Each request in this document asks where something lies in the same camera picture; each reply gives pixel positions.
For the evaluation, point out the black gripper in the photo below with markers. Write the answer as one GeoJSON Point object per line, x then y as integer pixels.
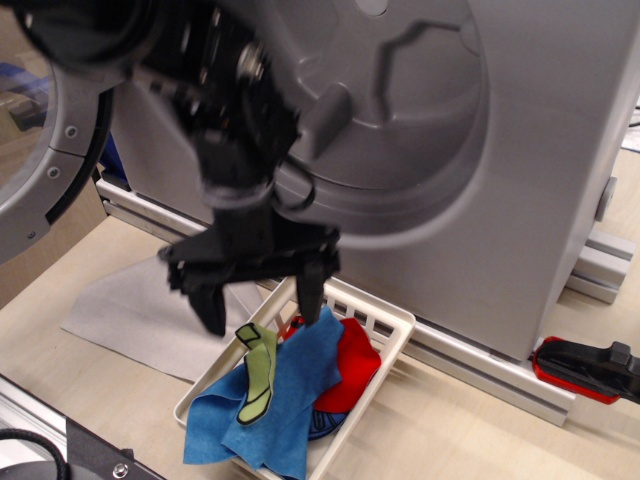
{"type": "Point", "coordinates": [252, 244]}

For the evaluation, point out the green felt sock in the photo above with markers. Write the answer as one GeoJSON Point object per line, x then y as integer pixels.
{"type": "Point", "coordinates": [260, 365]}

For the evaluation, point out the blue felt cloth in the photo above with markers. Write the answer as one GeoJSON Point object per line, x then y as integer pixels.
{"type": "Point", "coordinates": [306, 366]}

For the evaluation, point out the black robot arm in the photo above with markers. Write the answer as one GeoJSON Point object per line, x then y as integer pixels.
{"type": "Point", "coordinates": [214, 71]}

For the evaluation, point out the grey toy washing machine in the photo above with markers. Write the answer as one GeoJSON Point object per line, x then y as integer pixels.
{"type": "Point", "coordinates": [461, 147]}

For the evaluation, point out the grey round machine door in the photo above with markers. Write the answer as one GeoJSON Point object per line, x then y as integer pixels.
{"type": "Point", "coordinates": [84, 42]}

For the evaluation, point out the red striped felt piece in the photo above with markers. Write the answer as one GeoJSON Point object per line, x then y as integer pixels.
{"type": "Point", "coordinates": [296, 324]}

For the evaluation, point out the red felt cloth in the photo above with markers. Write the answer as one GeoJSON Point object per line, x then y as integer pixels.
{"type": "Point", "coordinates": [357, 362]}

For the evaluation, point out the grey felt cloth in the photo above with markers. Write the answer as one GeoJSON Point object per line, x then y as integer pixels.
{"type": "Point", "coordinates": [134, 313]}

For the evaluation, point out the blue felt jeans piece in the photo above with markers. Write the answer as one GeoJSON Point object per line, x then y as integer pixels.
{"type": "Point", "coordinates": [324, 423]}

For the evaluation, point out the red black clamp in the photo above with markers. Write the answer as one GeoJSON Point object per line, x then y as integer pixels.
{"type": "Point", "coordinates": [605, 375]}

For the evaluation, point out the aluminium frame with black bracket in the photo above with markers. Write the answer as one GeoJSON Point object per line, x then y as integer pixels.
{"type": "Point", "coordinates": [39, 442]}

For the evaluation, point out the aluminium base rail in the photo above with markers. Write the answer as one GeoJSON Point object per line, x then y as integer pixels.
{"type": "Point", "coordinates": [601, 268]}

